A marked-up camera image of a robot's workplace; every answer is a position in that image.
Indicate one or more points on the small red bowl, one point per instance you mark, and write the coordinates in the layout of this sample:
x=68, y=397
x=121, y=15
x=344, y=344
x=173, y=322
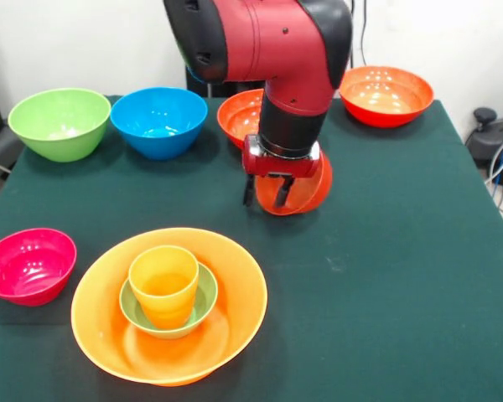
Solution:
x=314, y=188

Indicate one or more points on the large orange bowl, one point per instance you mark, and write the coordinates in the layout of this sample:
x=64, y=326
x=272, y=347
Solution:
x=234, y=268

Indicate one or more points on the blue bowl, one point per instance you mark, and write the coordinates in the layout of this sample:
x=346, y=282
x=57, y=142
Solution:
x=159, y=121

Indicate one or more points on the dark green table cloth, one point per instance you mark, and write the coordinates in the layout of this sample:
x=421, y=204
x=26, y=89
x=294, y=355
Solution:
x=381, y=293

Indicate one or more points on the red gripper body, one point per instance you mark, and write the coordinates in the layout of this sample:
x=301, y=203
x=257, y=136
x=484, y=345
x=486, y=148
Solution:
x=276, y=165

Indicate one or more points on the large red bowl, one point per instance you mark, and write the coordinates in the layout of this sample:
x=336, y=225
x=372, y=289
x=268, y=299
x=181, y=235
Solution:
x=385, y=100
x=239, y=117

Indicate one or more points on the small green bowl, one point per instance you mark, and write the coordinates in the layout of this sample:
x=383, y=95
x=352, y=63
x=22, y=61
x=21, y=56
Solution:
x=207, y=293

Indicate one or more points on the large green bowl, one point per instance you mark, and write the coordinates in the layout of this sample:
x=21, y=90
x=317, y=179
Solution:
x=58, y=125

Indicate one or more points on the orange cup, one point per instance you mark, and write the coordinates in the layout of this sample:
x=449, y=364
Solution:
x=163, y=285

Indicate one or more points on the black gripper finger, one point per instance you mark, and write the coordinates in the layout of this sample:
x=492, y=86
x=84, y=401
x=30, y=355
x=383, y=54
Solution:
x=283, y=190
x=248, y=190

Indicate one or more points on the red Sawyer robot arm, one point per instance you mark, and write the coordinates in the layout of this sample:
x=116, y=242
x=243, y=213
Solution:
x=268, y=50

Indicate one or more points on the pink bowl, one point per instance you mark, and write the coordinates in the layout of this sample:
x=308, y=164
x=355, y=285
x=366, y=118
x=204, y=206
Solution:
x=25, y=268

